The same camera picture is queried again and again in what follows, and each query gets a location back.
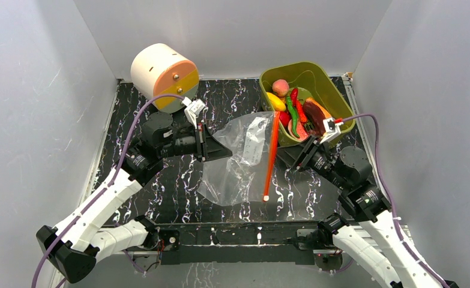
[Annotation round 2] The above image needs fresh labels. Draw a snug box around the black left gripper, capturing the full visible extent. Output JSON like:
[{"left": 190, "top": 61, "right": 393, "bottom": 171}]
[{"left": 159, "top": 123, "right": 233, "bottom": 163}]

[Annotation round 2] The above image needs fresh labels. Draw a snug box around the clear zip top bag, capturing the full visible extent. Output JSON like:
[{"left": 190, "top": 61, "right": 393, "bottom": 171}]
[{"left": 198, "top": 112, "right": 280, "bottom": 206}]

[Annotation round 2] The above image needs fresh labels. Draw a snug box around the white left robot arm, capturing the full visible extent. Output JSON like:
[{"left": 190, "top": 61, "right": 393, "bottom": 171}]
[{"left": 36, "top": 112, "right": 232, "bottom": 283}]

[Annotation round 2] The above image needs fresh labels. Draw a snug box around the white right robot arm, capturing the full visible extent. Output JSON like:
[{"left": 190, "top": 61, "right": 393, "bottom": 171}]
[{"left": 277, "top": 137, "right": 458, "bottom": 287}]

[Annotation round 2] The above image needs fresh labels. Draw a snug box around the pink watermelon slice toy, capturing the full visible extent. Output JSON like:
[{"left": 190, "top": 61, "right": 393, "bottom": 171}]
[{"left": 287, "top": 120, "right": 309, "bottom": 142}]

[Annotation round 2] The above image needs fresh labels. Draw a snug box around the red bell pepper toy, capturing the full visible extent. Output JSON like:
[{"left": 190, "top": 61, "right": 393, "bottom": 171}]
[{"left": 279, "top": 111, "right": 292, "bottom": 128}]

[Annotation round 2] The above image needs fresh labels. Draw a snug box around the green chili pepper toy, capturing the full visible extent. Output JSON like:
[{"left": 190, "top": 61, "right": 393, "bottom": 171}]
[{"left": 286, "top": 95, "right": 300, "bottom": 139}]

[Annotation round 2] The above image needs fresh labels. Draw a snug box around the orange brown papaya slice toy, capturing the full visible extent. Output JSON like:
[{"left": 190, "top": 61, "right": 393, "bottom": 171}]
[{"left": 302, "top": 97, "right": 332, "bottom": 137}]

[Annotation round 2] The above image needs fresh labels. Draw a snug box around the yellow mango toy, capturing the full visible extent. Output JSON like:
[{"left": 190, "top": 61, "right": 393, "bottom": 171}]
[{"left": 266, "top": 92, "right": 286, "bottom": 112}]

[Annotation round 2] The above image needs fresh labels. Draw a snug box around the red chili pepper toy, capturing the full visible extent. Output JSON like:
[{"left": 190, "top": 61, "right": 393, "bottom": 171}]
[{"left": 290, "top": 88, "right": 308, "bottom": 124}]

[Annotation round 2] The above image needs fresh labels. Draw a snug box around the pink peach toy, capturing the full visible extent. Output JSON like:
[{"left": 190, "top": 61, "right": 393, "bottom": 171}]
[{"left": 272, "top": 79, "right": 290, "bottom": 98}]

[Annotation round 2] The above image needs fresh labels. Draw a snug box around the olive green plastic bin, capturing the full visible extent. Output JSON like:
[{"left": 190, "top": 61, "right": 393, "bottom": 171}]
[{"left": 259, "top": 62, "right": 355, "bottom": 146}]

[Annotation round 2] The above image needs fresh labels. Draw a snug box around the round white drawer cabinet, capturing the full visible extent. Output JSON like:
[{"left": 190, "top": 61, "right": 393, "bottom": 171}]
[{"left": 130, "top": 43, "right": 199, "bottom": 113}]

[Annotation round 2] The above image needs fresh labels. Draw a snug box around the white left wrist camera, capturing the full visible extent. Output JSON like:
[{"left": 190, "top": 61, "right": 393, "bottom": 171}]
[{"left": 182, "top": 97, "right": 206, "bottom": 129}]

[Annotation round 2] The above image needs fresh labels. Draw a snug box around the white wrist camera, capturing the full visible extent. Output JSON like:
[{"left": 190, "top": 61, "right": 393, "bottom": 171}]
[
  {"left": 182, "top": 97, "right": 206, "bottom": 129},
  {"left": 320, "top": 117, "right": 344, "bottom": 144}
]

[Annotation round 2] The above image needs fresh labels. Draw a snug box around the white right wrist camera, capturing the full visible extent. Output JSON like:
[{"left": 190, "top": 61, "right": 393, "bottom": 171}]
[{"left": 320, "top": 117, "right": 344, "bottom": 144}]

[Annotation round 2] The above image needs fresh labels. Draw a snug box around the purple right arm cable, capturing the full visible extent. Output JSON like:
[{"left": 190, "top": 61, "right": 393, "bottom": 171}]
[{"left": 336, "top": 113, "right": 452, "bottom": 288}]

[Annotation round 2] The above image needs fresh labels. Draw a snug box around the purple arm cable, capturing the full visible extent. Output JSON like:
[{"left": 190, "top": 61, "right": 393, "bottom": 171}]
[
  {"left": 31, "top": 94, "right": 185, "bottom": 288},
  {"left": 336, "top": 113, "right": 452, "bottom": 288}
]

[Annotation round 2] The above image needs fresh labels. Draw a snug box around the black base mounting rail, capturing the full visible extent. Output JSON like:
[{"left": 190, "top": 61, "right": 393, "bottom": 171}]
[{"left": 117, "top": 218, "right": 387, "bottom": 267}]

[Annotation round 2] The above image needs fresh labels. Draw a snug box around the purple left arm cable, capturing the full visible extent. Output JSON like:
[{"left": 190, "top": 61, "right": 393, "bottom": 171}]
[{"left": 31, "top": 94, "right": 185, "bottom": 288}]

